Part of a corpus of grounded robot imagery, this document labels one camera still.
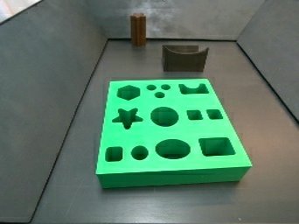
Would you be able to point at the brown star-shaped block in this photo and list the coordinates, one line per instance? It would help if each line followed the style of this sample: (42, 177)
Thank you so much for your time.
(137, 29)

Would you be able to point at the green foam shape board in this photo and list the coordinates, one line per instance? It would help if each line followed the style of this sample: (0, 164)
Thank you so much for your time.
(166, 135)

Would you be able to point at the dark grey curved holder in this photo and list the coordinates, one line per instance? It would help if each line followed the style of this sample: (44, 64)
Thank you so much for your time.
(182, 58)

